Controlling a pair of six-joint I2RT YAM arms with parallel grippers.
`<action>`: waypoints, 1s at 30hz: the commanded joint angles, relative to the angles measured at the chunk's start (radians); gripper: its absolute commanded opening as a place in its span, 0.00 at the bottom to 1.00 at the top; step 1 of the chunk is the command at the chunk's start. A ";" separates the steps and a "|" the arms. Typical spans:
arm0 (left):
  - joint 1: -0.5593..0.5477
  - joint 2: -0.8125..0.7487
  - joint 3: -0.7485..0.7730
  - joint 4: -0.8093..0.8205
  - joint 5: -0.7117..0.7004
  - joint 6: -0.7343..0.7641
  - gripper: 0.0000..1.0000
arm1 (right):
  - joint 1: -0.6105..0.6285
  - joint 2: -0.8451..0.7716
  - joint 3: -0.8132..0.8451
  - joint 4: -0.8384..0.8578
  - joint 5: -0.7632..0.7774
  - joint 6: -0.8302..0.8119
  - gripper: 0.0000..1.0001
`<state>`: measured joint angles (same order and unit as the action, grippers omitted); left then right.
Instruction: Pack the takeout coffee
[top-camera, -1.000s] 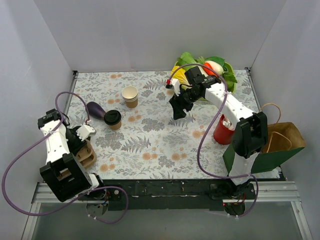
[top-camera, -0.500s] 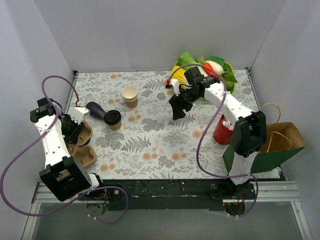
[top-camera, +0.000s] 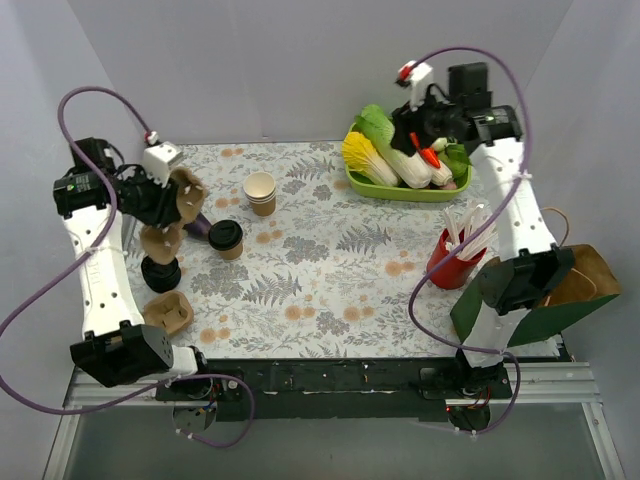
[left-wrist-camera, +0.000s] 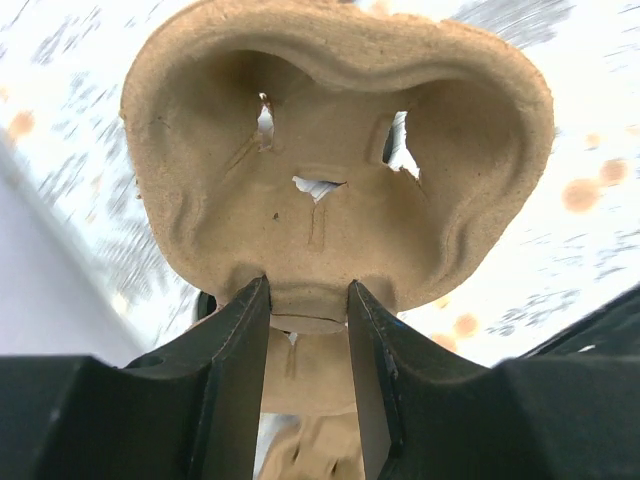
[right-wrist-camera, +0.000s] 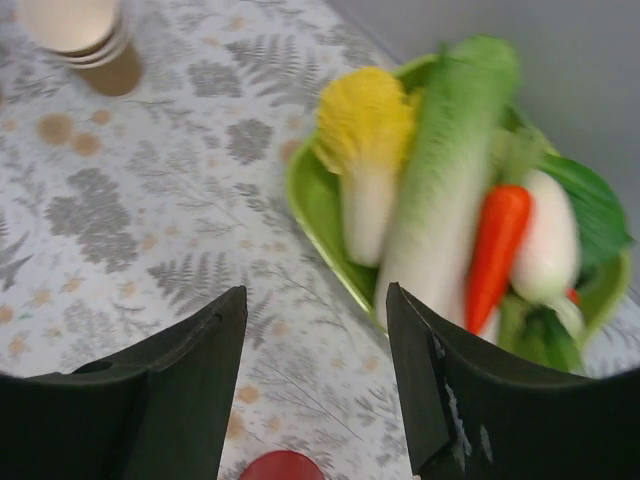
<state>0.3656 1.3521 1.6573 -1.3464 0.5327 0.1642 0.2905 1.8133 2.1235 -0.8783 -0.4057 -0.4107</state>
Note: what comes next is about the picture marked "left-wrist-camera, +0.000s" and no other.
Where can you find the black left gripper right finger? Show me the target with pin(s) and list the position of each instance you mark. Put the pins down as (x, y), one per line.
(567, 409)

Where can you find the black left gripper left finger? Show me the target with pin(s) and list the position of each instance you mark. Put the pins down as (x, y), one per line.
(187, 410)

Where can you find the floral patterned table mat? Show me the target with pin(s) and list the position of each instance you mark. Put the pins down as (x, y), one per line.
(573, 247)

